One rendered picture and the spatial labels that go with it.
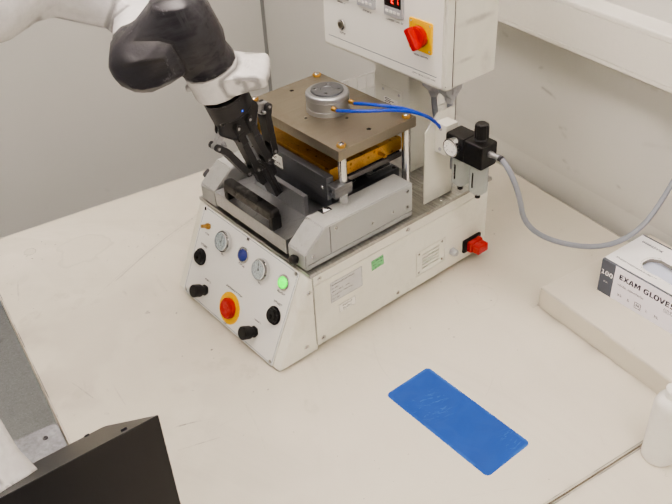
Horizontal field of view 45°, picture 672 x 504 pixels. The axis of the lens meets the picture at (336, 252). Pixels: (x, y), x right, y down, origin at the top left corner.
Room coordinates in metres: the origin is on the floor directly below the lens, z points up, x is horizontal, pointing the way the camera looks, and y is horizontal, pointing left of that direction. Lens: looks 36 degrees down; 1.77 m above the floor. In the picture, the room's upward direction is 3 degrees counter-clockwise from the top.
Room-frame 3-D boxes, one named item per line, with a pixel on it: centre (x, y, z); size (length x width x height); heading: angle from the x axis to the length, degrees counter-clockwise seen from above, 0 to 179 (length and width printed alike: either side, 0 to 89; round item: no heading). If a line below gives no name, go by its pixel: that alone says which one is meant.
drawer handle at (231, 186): (1.23, 0.15, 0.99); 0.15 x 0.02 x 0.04; 38
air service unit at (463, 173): (1.25, -0.24, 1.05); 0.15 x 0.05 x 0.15; 38
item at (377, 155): (1.33, 0.00, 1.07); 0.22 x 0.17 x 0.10; 38
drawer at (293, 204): (1.31, 0.04, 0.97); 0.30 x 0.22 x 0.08; 128
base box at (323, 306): (1.32, -0.01, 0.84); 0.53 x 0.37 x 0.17; 128
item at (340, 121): (1.34, -0.04, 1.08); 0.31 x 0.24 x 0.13; 38
